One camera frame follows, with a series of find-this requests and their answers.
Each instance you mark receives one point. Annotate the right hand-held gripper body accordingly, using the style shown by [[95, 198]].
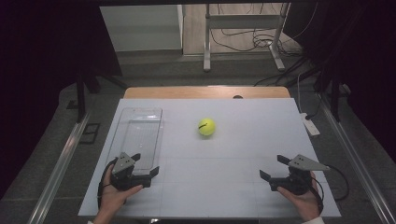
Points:
[[299, 180]]

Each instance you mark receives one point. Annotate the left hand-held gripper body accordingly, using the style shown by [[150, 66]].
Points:
[[123, 165]]

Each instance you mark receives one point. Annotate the clear plastic container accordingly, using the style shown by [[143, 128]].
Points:
[[141, 133]]

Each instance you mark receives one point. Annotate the yellow tennis ball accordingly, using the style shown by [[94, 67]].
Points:
[[207, 127]]

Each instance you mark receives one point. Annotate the person's right hand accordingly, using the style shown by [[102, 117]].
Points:
[[306, 203]]

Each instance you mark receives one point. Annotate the person's left hand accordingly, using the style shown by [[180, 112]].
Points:
[[110, 197]]

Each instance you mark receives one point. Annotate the white table cover board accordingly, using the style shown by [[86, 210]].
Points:
[[224, 174]]

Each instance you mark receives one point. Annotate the white power strip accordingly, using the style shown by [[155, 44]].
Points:
[[310, 126]]

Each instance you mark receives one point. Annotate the black table grommet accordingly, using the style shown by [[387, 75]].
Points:
[[237, 97]]

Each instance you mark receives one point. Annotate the black metal stand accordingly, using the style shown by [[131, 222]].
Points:
[[81, 96], [335, 96]]

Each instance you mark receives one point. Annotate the wooden table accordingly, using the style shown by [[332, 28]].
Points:
[[186, 92]]

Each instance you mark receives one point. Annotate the dark curtain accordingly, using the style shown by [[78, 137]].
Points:
[[40, 62], [367, 62]]

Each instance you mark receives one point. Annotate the white cabinet panel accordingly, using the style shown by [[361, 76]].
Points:
[[140, 28]]

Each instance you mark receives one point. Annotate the black floor frame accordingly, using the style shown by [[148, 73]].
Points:
[[90, 133]]

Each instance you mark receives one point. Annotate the aluminium rail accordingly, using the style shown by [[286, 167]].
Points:
[[59, 172], [358, 161]]

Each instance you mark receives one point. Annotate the grey metal desk frame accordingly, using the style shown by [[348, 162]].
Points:
[[243, 21]]

